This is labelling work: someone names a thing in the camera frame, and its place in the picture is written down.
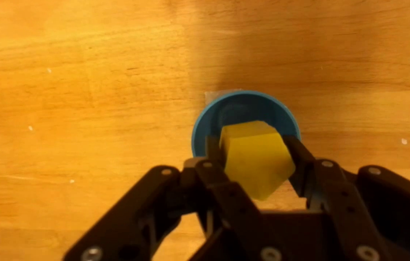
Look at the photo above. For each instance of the blue plastic cup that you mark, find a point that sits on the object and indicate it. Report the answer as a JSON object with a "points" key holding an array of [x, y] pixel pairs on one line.
{"points": [[205, 126]]}

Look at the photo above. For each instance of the yellow block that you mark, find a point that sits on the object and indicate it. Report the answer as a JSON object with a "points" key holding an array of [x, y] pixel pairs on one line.
{"points": [[253, 160]]}

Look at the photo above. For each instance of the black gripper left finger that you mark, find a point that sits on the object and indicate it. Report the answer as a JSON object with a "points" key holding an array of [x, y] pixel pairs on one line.
{"points": [[224, 193]]}

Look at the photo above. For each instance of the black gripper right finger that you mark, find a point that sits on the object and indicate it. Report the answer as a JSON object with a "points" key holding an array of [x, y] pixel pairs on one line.
{"points": [[384, 208]]}

